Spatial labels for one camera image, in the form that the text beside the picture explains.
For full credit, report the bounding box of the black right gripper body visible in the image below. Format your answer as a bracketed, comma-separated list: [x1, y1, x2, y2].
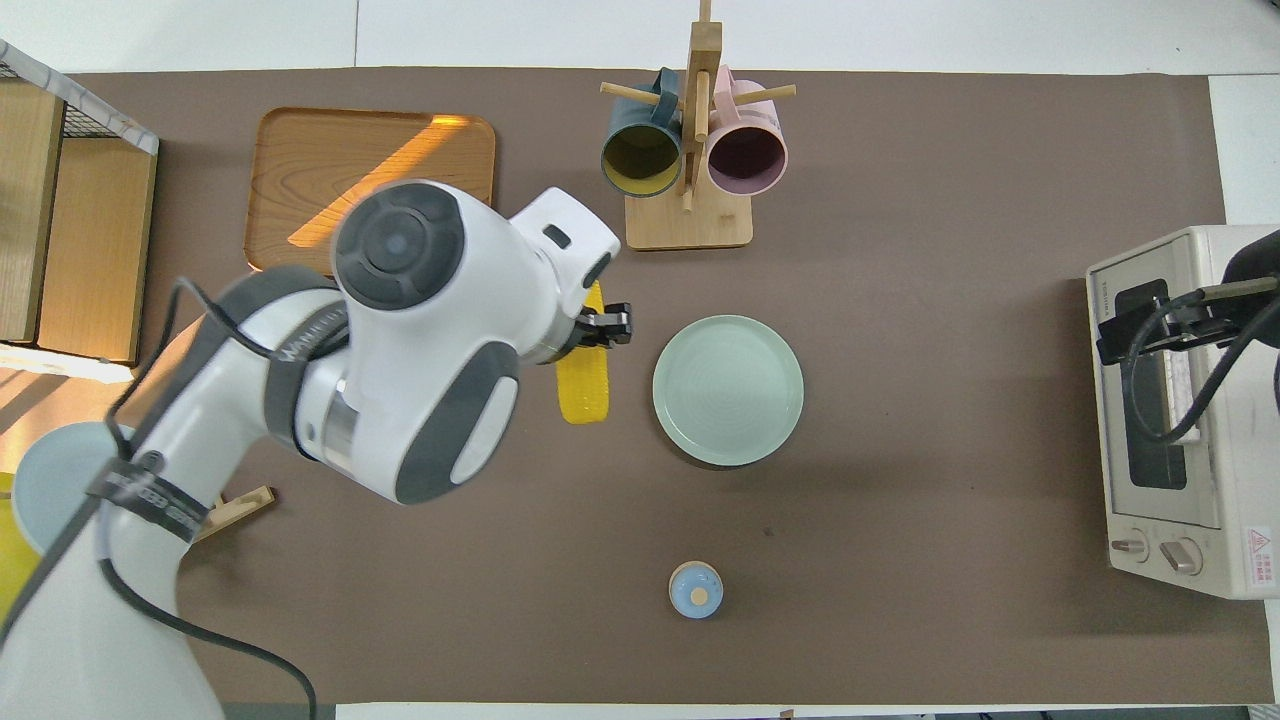
[1222, 228, 1280, 351]

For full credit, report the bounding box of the brown table mat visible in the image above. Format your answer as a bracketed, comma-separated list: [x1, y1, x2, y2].
[0, 68, 1273, 706]

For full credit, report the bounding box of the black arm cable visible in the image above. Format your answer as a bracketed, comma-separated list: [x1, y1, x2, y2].
[100, 278, 319, 720]
[1120, 280, 1280, 443]

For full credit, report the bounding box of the pink mug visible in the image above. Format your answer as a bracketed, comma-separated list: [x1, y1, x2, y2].
[706, 66, 790, 197]

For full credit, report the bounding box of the wooden plate rack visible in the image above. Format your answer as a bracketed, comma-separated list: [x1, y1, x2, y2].
[195, 485, 277, 544]

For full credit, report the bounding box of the white toaster oven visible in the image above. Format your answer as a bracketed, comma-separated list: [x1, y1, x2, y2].
[1086, 225, 1280, 601]

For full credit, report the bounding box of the wire basket wooden shelf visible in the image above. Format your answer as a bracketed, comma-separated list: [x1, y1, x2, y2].
[0, 40, 161, 366]

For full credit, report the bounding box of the dark blue mug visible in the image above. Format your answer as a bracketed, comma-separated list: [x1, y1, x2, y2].
[600, 68, 685, 199]

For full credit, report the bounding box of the yellow corn cob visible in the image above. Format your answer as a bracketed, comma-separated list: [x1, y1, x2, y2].
[555, 280, 613, 425]

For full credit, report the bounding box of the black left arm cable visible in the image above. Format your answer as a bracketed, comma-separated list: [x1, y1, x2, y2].
[100, 278, 319, 720]

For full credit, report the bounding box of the light blue plate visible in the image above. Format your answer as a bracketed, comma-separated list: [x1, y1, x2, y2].
[12, 420, 136, 556]

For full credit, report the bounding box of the wooden mug rack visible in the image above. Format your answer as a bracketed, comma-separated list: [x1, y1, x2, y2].
[600, 0, 797, 251]

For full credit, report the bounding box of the mint green plate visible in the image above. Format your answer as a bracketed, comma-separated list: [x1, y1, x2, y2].
[652, 315, 805, 468]

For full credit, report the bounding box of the yellow plate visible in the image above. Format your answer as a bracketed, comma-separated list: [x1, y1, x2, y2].
[0, 472, 46, 621]

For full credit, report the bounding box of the brown wooden tray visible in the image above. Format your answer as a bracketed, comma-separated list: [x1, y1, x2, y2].
[244, 107, 498, 273]

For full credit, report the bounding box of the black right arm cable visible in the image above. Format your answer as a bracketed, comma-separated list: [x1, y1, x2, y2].
[1120, 280, 1280, 443]

